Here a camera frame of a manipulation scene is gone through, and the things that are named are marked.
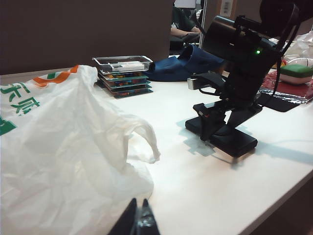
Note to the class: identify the person in green shirt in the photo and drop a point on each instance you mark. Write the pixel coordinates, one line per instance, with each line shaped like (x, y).
(182, 22)

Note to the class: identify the crumpled white plastic bag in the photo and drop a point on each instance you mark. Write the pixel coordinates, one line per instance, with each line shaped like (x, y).
(302, 45)

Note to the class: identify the red foil package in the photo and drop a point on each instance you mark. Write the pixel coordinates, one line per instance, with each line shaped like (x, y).
(293, 91)

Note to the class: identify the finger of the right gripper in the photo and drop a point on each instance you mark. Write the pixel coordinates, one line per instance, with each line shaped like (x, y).
(234, 124)
(207, 122)

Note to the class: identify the white printed plastic shopping bag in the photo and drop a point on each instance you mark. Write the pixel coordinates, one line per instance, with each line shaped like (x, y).
(61, 147)

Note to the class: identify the brown desk partition panel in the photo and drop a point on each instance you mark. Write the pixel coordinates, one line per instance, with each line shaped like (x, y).
(85, 31)

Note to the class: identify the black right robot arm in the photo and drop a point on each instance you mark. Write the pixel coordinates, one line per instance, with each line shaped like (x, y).
(220, 36)

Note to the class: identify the clear plastic box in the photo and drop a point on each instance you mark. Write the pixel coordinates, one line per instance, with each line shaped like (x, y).
(122, 62)

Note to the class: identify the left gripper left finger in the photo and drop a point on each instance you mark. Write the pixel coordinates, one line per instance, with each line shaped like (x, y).
(128, 220)

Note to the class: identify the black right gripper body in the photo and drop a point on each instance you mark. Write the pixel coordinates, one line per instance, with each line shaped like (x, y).
(249, 73)

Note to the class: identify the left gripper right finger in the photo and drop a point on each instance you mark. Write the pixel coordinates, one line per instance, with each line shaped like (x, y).
(151, 225)

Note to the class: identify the blue rubber slipper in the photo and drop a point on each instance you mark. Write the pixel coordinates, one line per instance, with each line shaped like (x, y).
(200, 57)
(166, 71)

